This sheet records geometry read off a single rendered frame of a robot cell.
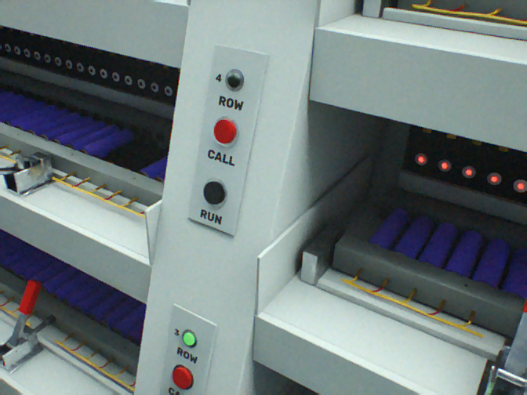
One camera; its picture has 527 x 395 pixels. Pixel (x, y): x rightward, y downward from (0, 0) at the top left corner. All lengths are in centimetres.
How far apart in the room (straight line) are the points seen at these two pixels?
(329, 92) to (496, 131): 10
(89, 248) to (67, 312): 18
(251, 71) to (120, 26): 13
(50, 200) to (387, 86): 33
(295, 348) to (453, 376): 10
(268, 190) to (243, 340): 11
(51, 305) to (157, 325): 24
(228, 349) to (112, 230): 15
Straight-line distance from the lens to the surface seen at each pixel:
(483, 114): 30
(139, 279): 43
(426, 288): 39
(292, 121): 32
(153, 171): 50
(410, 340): 37
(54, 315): 63
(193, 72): 37
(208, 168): 36
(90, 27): 45
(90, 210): 49
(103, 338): 59
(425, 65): 30
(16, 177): 52
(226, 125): 34
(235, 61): 34
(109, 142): 57
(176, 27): 38
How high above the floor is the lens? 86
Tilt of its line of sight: 16 degrees down
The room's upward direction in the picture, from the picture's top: 11 degrees clockwise
